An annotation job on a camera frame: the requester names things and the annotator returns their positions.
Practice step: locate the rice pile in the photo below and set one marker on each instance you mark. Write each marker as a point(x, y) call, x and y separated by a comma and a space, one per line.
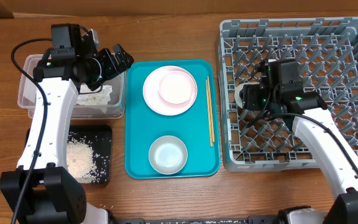
point(79, 158)

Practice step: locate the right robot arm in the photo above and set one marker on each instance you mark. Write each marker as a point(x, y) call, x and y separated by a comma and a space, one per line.
point(279, 94)

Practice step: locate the cream cup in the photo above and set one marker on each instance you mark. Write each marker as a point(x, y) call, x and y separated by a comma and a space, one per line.
point(255, 95)

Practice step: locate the white napkin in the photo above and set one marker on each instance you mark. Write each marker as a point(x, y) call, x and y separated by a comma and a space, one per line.
point(94, 98)

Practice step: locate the clear plastic bin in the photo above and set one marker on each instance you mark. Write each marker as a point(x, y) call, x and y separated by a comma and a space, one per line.
point(113, 110)

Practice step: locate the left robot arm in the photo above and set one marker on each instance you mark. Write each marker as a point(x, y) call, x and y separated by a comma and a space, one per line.
point(40, 189)

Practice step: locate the small pink plate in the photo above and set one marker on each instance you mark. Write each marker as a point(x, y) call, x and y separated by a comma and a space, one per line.
point(176, 87)

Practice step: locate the large pink plate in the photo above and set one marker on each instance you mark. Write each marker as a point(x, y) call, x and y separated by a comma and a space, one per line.
point(155, 102)

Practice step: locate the wooden chopstick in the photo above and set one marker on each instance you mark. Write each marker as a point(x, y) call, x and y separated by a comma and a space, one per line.
point(211, 109)
point(209, 115)

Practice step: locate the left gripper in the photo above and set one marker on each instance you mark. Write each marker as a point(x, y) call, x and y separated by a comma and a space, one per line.
point(113, 68)

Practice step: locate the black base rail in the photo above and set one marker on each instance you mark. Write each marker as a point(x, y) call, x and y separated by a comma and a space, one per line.
point(216, 219)

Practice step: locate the grey dish rack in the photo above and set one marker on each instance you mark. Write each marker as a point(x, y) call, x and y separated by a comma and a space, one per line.
point(326, 50)

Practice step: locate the grey bowl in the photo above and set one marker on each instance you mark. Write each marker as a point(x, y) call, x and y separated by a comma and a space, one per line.
point(168, 155)

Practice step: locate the teal serving tray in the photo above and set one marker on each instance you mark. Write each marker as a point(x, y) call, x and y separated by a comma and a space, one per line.
point(143, 126)

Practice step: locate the black tray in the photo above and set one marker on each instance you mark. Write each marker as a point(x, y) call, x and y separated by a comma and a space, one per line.
point(101, 140)

